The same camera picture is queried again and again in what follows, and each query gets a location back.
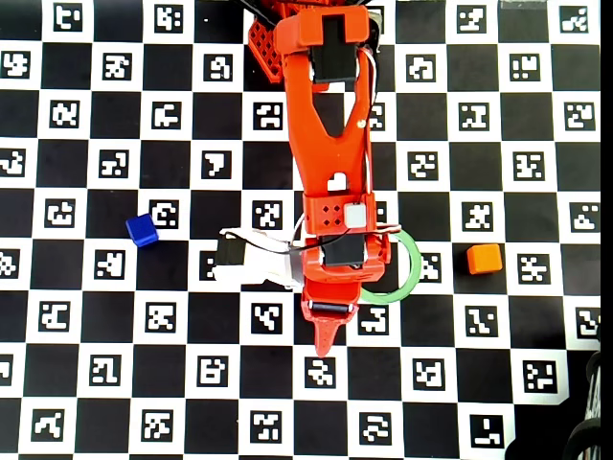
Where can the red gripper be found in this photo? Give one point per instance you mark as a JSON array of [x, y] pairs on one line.
[[329, 307]]

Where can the blue cube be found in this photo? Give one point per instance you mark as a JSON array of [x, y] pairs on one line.
[[142, 231]]

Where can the red robot arm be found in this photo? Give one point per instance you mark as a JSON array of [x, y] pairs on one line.
[[311, 124]]

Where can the red robot base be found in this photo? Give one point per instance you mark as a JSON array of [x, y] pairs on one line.
[[263, 48]]

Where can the orange cube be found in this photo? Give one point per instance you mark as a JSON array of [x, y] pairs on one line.
[[484, 259]]

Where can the white square wrist module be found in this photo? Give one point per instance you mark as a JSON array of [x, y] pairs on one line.
[[355, 216]]

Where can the black flexible stand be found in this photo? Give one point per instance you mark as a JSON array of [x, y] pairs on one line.
[[586, 431]]

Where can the clear tape piece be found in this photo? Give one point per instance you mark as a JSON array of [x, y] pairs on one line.
[[522, 4]]

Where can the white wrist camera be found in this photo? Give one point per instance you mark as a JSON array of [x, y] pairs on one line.
[[258, 275]]

